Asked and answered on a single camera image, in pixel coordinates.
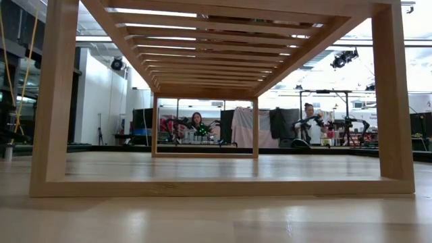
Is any wooden slatted shelf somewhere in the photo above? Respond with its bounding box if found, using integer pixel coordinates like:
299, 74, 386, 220
29, 0, 416, 198

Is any black computer monitor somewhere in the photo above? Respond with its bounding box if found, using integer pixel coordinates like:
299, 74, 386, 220
410, 112, 432, 139
132, 107, 154, 130
219, 109, 236, 144

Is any person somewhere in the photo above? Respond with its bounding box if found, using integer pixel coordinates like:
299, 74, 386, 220
189, 111, 213, 136
293, 103, 330, 146

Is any white hanging cloth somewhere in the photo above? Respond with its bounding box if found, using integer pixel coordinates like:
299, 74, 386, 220
230, 107, 280, 149

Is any dark hanging cloth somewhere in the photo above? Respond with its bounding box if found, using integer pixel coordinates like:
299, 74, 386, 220
269, 107, 301, 140

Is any black ceiling spotlight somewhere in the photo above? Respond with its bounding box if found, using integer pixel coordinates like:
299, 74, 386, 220
110, 57, 125, 72
330, 49, 360, 70

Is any black tripod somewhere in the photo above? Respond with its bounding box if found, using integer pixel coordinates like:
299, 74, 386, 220
97, 113, 105, 146

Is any white sign board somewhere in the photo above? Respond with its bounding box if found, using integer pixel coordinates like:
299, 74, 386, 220
359, 107, 378, 131

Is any black aluminium table frame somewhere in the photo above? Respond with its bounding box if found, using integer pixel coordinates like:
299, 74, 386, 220
0, 144, 432, 163

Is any yellow cable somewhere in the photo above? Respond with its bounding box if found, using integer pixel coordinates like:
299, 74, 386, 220
0, 6, 41, 136

